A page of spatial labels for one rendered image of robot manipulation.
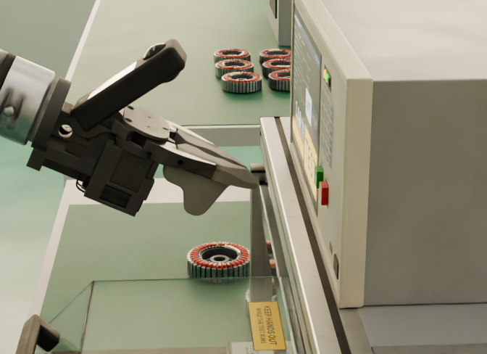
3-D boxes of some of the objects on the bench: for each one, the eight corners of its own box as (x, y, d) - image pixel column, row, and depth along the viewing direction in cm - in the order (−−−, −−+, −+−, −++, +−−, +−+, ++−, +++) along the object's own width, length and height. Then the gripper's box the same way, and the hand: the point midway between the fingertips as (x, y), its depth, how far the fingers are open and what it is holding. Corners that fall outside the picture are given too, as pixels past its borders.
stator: (215, 293, 175) (215, 273, 174) (174, 271, 183) (173, 252, 182) (265, 273, 182) (265, 254, 181) (223, 253, 190) (223, 234, 188)
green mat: (27, 359, 155) (27, 357, 155) (69, 205, 212) (69, 204, 212) (653, 342, 160) (653, 340, 160) (528, 196, 217) (528, 194, 217)
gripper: (31, 143, 104) (227, 223, 108) (18, 174, 96) (230, 260, 100) (64, 65, 102) (262, 150, 106) (53, 91, 93) (269, 182, 97)
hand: (248, 173), depth 102 cm, fingers closed
